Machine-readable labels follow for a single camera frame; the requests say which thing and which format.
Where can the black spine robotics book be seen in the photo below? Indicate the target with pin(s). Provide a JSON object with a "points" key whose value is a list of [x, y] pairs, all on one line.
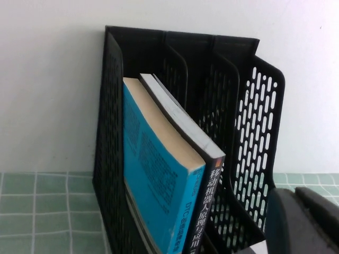
{"points": [[185, 124]]}

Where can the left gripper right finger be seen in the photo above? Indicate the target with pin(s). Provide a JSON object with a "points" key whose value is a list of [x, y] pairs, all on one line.
{"points": [[323, 214]]}

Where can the green checkered tablecloth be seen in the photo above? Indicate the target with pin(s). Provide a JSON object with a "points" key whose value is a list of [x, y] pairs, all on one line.
{"points": [[39, 211]]}

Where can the large white AgileX brochure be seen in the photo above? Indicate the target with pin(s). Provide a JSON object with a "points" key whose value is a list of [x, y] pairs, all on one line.
{"points": [[258, 247]]}

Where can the black plastic book holder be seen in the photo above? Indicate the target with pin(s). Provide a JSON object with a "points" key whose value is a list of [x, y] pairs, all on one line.
{"points": [[185, 47]]}

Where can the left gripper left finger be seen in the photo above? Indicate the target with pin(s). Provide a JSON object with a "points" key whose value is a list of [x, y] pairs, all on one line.
{"points": [[288, 227]]}

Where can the blue spine paperback book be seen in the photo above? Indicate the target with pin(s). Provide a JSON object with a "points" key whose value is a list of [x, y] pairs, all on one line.
{"points": [[148, 148]]}

